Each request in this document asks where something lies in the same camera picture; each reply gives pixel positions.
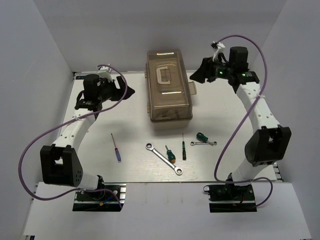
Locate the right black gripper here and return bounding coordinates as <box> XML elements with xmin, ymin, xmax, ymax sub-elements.
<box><xmin>188</xmin><ymin>55</ymin><xmax>233</xmax><ymax>84</ymax></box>

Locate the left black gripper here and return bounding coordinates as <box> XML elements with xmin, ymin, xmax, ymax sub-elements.
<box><xmin>97</xmin><ymin>75</ymin><xmax>135</xmax><ymax>103</ymax></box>

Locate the beige cantilever toolbox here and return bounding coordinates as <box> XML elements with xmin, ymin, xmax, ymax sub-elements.
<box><xmin>144</xmin><ymin>49</ymin><xmax>197</xmax><ymax>131</ymax></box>

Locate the stubby green orange screwdriver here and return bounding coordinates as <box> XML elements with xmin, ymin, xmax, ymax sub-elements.
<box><xmin>165</xmin><ymin>145</ymin><xmax>176</xmax><ymax>163</ymax></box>

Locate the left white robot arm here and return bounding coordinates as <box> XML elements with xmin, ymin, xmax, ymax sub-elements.
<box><xmin>40</xmin><ymin>74</ymin><xmax>135</xmax><ymax>200</ymax></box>

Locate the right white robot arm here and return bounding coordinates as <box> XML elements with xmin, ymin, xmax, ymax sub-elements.
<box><xmin>190</xmin><ymin>42</ymin><xmax>292</xmax><ymax>200</ymax></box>

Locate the red blue screwdriver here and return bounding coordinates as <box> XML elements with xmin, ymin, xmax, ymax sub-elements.
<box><xmin>110</xmin><ymin>133</ymin><xmax>122</xmax><ymax>163</ymax></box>

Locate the small combination wrench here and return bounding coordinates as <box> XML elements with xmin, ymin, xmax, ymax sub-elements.
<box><xmin>190</xmin><ymin>141</ymin><xmax>217</xmax><ymax>146</ymax></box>

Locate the thin black green screwdriver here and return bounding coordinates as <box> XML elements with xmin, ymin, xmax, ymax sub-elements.
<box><xmin>182</xmin><ymin>133</ymin><xmax>187</xmax><ymax>161</ymax></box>

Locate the large ratchet wrench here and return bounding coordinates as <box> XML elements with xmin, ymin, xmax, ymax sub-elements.
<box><xmin>145</xmin><ymin>143</ymin><xmax>183</xmax><ymax>176</ymax></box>

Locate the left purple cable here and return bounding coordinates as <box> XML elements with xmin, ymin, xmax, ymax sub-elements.
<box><xmin>17</xmin><ymin>64</ymin><xmax>130</xmax><ymax>210</ymax></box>

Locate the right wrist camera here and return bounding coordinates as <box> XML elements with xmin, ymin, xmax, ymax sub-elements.
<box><xmin>211</xmin><ymin>41</ymin><xmax>226</xmax><ymax>61</ymax></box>

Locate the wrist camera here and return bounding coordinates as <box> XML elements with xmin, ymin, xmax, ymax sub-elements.
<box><xmin>97</xmin><ymin>66</ymin><xmax>112</xmax><ymax>79</ymax></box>
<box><xmin>211</xmin><ymin>41</ymin><xmax>226</xmax><ymax>61</ymax></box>

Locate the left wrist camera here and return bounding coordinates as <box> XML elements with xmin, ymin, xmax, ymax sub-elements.
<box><xmin>97</xmin><ymin>66</ymin><xmax>112</xmax><ymax>79</ymax></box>

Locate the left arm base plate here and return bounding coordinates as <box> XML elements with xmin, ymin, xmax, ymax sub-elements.
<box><xmin>72</xmin><ymin>183</ymin><xmax>127</xmax><ymax>212</ymax></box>

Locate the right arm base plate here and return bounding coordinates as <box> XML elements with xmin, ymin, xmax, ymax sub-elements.
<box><xmin>203</xmin><ymin>184</ymin><xmax>257</xmax><ymax>213</ymax></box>

